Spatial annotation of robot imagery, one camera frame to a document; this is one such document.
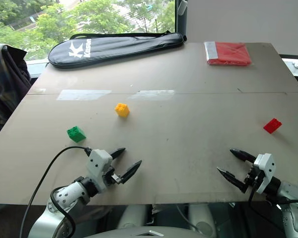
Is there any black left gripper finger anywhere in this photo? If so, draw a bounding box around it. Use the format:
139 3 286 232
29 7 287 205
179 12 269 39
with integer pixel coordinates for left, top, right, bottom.
120 160 143 184
109 148 126 161

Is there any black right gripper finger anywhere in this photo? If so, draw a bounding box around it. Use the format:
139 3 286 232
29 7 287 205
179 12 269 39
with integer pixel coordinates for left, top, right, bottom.
229 148 257 164
216 167 249 194

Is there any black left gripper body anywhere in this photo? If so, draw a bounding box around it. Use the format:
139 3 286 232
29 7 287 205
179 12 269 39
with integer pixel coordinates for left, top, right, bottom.
103 161 122 186

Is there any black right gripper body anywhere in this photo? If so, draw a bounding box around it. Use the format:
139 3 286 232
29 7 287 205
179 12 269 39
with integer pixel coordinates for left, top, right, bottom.
243 164 260 187

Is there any red toy brick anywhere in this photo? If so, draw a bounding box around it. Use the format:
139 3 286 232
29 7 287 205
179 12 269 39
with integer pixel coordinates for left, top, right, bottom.
263 118 283 134

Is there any yellow toy brick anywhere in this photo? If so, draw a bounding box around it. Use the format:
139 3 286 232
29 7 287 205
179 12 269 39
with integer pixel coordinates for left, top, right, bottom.
114 103 130 118

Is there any green toy brick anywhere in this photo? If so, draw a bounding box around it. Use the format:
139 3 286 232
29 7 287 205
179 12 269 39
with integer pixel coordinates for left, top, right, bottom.
66 125 87 143

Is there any silver robot torso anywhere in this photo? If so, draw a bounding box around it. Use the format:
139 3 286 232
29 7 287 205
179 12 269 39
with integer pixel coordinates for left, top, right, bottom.
84 203 217 238

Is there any red folded plastic bag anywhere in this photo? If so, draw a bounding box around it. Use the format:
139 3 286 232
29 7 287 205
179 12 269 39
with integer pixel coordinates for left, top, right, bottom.
204 41 252 67

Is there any black racket bag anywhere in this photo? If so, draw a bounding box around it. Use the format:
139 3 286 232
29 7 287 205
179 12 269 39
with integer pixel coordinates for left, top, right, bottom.
47 30 187 69

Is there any plaid cloth on chair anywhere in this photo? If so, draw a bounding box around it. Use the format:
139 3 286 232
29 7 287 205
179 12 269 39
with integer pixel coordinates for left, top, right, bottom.
0 42 32 124

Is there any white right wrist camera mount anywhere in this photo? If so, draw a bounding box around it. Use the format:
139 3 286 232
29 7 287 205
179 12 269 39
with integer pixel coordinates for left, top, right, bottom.
253 153 276 194

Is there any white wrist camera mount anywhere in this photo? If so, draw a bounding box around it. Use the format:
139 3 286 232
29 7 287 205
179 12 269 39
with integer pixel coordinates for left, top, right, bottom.
86 149 113 192
253 153 276 194

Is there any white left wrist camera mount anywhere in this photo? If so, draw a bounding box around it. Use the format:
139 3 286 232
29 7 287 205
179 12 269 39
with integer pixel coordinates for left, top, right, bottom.
86 149 113 192

